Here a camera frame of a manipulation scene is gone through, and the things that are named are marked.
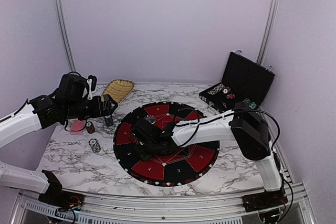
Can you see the black poker chip case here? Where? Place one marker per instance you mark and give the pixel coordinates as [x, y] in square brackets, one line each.
[243, 80]

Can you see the orange black chip stack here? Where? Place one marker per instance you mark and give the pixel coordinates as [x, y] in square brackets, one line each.
[90, 127]

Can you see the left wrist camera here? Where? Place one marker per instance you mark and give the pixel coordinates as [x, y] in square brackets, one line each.
[91, 86]

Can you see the red playing card deck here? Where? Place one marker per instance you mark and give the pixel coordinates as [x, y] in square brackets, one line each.
[77, 127]

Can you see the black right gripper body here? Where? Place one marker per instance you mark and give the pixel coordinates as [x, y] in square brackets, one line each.
[148, 154]

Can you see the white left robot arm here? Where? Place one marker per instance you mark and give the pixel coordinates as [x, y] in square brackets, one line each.
[73, 99]

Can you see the aluminium wall post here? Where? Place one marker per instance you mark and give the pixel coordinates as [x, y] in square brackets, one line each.
[273, 7]
[64, 34]

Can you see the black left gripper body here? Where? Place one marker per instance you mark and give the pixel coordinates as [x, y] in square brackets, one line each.
[94, 111]

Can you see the left aluminium wall post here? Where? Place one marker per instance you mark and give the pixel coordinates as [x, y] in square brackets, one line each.
[64, 34]

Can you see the clear round dealer button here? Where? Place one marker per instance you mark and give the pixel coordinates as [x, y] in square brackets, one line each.
[150, 118]

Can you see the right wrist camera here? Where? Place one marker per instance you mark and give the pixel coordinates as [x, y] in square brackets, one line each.
[145, 131]

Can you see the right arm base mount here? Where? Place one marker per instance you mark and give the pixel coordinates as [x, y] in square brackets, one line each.
[264, 200]

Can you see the white black chip stack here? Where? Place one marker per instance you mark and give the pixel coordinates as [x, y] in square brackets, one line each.
[94, 144]

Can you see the round red black poker mat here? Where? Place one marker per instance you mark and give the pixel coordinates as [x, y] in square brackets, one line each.
[185, 165]

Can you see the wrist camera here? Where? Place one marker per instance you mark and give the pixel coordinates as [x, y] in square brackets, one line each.
[91, 86]
[145, 131]

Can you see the right aluminium wall post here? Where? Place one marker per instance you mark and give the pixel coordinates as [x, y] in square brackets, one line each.
[273, 7]

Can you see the blue green chip stack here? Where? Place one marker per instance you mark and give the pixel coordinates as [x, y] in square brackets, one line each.
[108, 120]

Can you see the woven bamboo tray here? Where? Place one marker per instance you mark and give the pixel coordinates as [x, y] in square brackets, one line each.
[119, 89]

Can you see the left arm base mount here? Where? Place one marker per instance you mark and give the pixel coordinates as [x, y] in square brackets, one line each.
[56, 196]

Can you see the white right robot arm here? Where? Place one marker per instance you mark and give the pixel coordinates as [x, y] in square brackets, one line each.
[241, 124]

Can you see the aluminium front rail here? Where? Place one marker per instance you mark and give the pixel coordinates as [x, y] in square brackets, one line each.
[216, 208]

